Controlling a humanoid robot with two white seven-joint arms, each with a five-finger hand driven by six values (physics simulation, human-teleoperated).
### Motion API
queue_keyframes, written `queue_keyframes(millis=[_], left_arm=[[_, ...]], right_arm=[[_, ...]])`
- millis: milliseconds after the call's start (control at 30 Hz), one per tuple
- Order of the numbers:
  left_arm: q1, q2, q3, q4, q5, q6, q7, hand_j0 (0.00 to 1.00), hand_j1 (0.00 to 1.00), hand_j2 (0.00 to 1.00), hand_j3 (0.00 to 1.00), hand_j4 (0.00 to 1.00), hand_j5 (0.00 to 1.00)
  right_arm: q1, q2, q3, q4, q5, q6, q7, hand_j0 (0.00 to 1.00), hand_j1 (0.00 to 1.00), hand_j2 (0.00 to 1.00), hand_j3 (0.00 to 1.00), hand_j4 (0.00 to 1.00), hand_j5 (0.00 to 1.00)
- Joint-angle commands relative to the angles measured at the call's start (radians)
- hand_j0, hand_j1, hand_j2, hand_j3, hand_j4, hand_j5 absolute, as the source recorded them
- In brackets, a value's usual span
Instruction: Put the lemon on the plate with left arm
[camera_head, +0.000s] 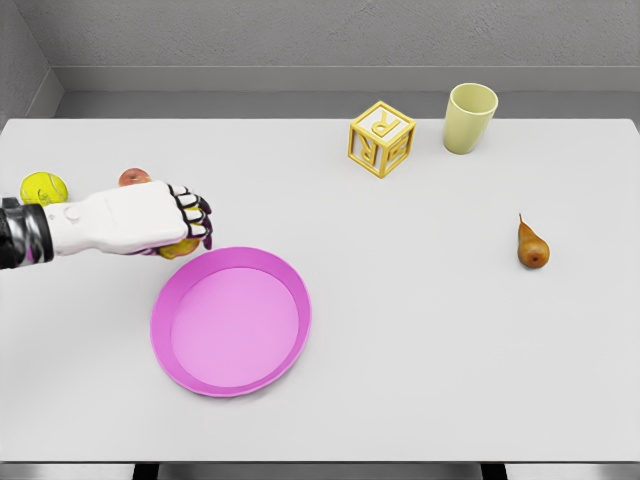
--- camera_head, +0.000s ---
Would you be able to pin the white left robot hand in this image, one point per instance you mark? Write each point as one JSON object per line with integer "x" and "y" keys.
{"x": 145, "y": 215}

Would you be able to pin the yellow lemon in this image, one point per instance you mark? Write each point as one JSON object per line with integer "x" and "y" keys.
{"x": 181, "y": 248}

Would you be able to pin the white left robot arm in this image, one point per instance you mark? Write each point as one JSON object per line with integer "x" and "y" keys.
{"x": 65, "y": 225}

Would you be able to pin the pink round plate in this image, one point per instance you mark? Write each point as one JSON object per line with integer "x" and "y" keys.
{"x": 232, "y": 325}

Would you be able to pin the red apple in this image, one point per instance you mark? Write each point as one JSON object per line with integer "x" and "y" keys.
{"x": 133, "y": 176}

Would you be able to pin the yellow tennis ball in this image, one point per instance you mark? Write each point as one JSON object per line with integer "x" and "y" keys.
{"x": 43, "y": 188}

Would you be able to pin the yellow letter block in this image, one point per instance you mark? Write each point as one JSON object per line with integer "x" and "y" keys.
{"x": 381, "y": 139}

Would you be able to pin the pale yellow cup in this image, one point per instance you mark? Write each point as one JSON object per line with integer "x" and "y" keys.
{"x": 468, "y": 119}

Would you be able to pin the brown pear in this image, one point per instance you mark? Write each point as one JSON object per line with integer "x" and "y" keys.
{"x": 532, "y": 247}

